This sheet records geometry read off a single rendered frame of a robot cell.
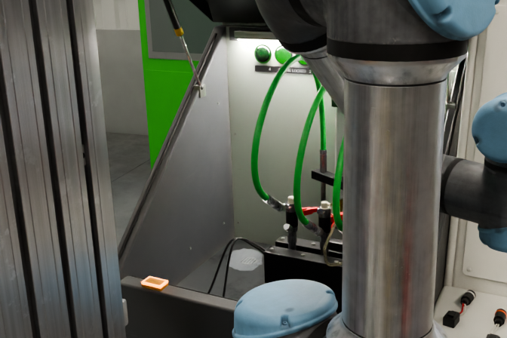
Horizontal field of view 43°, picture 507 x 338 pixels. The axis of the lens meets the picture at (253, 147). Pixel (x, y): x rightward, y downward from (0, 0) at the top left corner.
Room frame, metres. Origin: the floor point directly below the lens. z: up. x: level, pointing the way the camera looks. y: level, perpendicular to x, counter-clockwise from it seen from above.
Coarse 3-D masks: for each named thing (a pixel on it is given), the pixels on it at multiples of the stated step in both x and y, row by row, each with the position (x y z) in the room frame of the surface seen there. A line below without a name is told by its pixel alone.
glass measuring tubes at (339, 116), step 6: (336, 108) 1.59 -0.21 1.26; (336, 114) 1.59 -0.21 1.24; (342, 114) 1.58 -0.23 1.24; (336, 120) 1.59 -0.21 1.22; (342, 120) 1.58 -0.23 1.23; (336, 126) 1.59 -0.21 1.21; (342, 126) 1.58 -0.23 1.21; (336, 132) 1.59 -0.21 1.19; (342, 132) 1.58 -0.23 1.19; (336, 138) 1.59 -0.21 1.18; (342, 138) 1.58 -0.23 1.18; (336, 144) 1.59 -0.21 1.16; (336, 150) 1.59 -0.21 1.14; (336, 156) 1.59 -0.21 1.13; (342, 192) 1.58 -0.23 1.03; (342, 198) 1.59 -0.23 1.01; (342, 204) 1.59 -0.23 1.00; (342, 210) 1.59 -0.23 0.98; (336, 228) 1.58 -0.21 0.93
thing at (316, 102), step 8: (320, 88) 1.33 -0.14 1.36; (320, 96) 1.30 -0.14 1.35; (312, 104) 1.29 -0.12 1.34; (312, 112) 1.27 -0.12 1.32; (312, 120) 1.26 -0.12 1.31; (304, 128) 1.25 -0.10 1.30; (304, 136) 1.24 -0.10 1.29; (304, 144) 1.23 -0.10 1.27; (304, 152) 1.22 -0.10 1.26; (296, 168) 1.21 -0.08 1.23; (296, 176) 1.20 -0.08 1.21; (296, 184) 1.20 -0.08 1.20; (296, 192) 1.20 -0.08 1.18; (296, 200) 1.20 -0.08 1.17; (296, 208) 1.20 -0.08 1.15; (304, 216) 1.22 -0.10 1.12; (304, 224) 1.23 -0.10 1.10; (312, 224) 1.25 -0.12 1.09; (312, 232) 1.29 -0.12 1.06; (320, 232) 1.29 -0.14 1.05
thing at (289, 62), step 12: (288, 60) 1.37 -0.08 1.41; (312, 72) 1.50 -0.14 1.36; (276, 84) 1.30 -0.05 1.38; (264, 108) 1.26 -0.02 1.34; (324, 120) 1.55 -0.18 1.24; (324, 132) 1.55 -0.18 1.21; (252, 144) 1.23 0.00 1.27; (324, 144) 1.55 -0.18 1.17; (252, 156) 1.22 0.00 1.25; (252, 168) 1.22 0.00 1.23; (264, 192) 1.24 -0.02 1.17
